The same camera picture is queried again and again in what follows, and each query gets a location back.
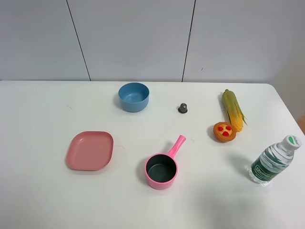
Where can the toy corn cob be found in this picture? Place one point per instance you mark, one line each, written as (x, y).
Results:
(233, 110)

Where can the blue bowl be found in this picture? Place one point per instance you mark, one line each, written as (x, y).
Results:
(134, 97)

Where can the small grey knob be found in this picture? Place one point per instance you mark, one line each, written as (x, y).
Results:
(182, 108)

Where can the pink toy saucepan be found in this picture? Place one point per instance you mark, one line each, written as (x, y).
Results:
(161, 169)

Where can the toy fruit tart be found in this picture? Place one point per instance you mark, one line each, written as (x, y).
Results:
(224, 132)

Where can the pink square plate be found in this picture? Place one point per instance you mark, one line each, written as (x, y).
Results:
(90, 151)

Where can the plastic water bottle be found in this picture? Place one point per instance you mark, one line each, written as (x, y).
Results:
(274, 160)

